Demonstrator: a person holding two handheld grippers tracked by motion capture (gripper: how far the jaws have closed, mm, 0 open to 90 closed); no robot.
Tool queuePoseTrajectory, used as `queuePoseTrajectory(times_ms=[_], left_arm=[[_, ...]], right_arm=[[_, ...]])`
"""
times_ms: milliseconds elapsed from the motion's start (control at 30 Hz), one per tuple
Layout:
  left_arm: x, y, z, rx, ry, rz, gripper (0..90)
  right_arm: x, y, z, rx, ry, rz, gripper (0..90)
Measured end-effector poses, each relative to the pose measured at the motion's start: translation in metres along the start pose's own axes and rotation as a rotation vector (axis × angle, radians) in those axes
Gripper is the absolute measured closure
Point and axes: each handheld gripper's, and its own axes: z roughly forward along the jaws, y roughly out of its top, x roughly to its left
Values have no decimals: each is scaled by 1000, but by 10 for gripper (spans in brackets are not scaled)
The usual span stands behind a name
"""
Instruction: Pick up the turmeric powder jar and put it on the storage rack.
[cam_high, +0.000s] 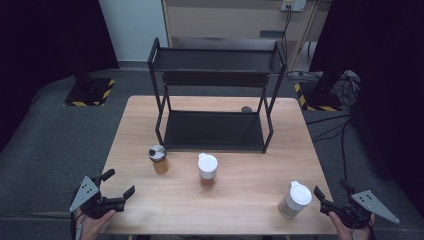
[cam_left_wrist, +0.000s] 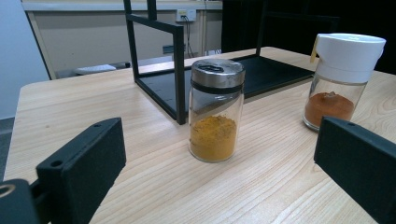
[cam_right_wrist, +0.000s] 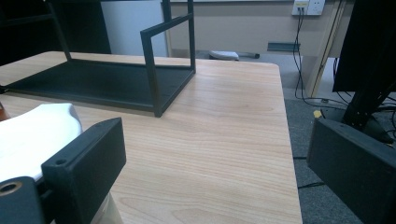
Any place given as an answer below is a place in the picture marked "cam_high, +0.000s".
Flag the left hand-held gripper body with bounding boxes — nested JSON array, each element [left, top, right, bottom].
[[69, 176, 126, 220]]

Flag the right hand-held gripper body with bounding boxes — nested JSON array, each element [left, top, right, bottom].
[[319, 189, 401, 230]]

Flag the amber jar with silver lid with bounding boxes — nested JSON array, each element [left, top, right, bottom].
[[148, 144, 170, 175]]

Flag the brown jar with white lid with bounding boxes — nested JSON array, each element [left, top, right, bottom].
[[197, 152, 219, 190]]

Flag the black metal shelf rack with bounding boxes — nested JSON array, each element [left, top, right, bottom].
[[147, 37, 288, 155]]

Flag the person's right hand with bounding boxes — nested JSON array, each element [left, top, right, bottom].
[[328, 211, 377, 240]]

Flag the person's left hand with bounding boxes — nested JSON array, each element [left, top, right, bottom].
[[75, 208, 118, 240]]

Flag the pale jar with white lid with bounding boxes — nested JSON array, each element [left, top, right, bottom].
[[278, 180, 314, 221]]

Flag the black stand base striped tape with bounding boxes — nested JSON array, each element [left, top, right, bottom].
[[293, 80, 344, 113], [63, 77, 117, 108]]

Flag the dark curtain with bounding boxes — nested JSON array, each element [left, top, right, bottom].
[[0, 0, 120, 153], [309, 0, 424, 218]]

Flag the grey cabinet label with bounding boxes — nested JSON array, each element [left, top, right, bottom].
[[259, 30, 286, 39]]

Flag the beige wooden cabinet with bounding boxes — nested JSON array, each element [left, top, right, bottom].
[[161, 0, 333, 72]]

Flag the long black floor cable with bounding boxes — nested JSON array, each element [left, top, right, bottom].
[[305, 113, 354, 183]]

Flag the tangle of floor cables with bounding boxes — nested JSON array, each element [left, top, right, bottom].
[[286, 68, 363, 108]]

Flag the black stand post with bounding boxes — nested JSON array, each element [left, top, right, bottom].
[[68, 39, 96, 93], [314, 63, 349, 98]]

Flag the black outlet cable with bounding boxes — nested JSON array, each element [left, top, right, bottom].
[[281, 5, 292, 54]]

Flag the white wall outlet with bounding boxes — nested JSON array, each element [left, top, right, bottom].
[[280, 0, 308, 13]]

